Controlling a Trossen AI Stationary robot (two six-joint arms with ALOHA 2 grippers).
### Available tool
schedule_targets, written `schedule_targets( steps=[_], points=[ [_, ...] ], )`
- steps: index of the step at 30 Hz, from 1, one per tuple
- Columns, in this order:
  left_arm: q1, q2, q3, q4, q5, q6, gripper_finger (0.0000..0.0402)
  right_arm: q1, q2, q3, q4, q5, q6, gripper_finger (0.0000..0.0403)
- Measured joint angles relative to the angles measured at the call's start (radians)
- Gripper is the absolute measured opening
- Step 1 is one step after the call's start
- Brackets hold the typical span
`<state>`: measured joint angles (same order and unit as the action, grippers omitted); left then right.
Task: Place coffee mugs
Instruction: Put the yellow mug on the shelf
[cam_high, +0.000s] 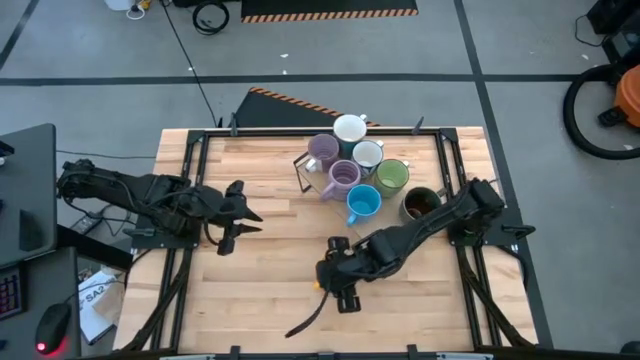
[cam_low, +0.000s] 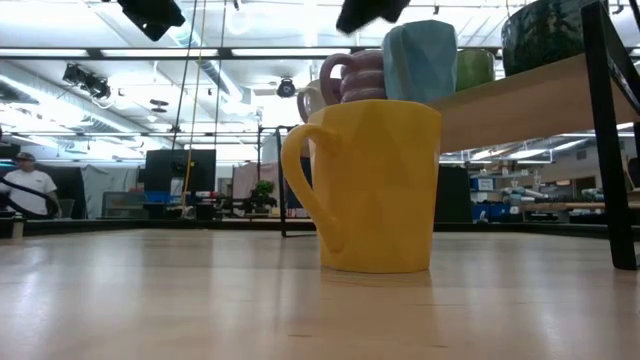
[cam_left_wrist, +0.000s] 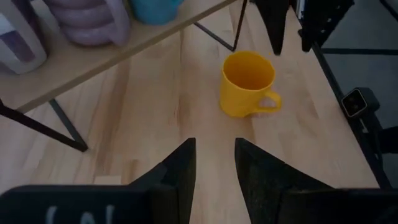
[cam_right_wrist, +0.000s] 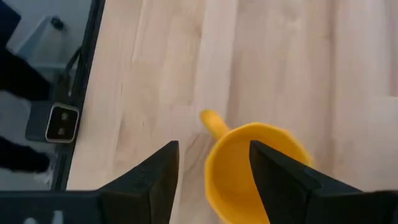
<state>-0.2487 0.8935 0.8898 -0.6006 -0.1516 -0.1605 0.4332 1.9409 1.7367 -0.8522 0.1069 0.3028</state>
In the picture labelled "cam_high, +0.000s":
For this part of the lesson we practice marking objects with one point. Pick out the grey desk surface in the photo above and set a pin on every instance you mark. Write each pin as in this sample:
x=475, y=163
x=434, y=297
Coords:
x=50, y=280

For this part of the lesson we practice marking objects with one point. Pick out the green glazed mug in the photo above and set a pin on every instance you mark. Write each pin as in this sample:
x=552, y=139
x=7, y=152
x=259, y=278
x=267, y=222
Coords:
x=391, y=176

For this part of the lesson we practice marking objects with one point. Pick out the black computer mouse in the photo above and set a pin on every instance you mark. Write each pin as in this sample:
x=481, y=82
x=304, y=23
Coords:
x=52, y=327

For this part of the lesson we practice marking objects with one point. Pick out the black keyboard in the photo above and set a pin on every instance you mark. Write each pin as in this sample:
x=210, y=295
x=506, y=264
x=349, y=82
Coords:
x=10, y=292

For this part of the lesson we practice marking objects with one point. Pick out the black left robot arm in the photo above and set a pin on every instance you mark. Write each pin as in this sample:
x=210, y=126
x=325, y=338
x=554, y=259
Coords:
x=125, y=187

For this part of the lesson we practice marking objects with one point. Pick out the black cart shelf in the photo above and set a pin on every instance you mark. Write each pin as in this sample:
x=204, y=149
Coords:
x=90, y=250

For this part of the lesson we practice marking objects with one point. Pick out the teal mug white inside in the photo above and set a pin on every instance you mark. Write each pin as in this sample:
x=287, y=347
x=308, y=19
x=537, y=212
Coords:
x=348, y=129

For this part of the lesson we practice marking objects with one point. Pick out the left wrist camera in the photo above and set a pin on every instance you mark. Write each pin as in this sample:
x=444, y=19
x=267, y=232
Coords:
x=226, y=246

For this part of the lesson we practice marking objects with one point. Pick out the black equipment case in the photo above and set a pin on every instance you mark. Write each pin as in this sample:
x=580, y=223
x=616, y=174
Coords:
x=615, y=20

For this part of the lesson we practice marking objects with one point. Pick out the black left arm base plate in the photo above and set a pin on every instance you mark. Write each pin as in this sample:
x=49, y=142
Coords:
x=150, y=239

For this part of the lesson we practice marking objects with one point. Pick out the black hazard striped floor mat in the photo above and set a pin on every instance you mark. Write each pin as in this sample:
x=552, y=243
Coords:
x=280, y=112
x=325, y=7

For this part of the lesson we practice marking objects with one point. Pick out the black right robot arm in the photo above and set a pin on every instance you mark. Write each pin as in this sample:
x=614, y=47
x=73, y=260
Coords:
x=430, y=220

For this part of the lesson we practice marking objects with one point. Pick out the white floor object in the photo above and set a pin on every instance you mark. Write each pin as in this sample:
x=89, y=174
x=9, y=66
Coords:
x=120, y=4

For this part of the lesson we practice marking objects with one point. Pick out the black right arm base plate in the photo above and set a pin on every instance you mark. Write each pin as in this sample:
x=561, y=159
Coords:
x=500, y=232

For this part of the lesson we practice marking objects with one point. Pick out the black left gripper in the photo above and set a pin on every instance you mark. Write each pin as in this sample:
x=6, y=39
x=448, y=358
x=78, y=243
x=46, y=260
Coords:
x=220, y=210

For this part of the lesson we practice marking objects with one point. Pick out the blue white floral mug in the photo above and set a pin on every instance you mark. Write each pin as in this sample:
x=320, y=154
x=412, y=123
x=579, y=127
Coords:
x=367, y=154

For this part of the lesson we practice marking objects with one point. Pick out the orange vacuum cleaner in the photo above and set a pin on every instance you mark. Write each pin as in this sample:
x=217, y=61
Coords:
x=629, y=95

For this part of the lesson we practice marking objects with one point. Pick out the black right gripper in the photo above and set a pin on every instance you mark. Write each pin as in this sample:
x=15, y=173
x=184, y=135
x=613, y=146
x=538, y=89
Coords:
x=340, y=270

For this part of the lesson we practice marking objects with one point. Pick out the light blue faceted mug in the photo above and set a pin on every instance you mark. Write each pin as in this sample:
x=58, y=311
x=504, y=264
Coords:
x=364, y=205

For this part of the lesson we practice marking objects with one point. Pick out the pink lavender ribbed mug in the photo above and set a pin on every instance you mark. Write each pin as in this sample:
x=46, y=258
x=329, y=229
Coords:
x=345, y=175

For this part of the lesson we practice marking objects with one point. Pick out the black power adapter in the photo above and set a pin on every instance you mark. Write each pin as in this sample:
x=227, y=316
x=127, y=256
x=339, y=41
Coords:
x=86, y=222

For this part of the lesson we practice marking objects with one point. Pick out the small black desk object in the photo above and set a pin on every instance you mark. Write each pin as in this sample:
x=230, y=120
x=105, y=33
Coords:
x=31, y=230

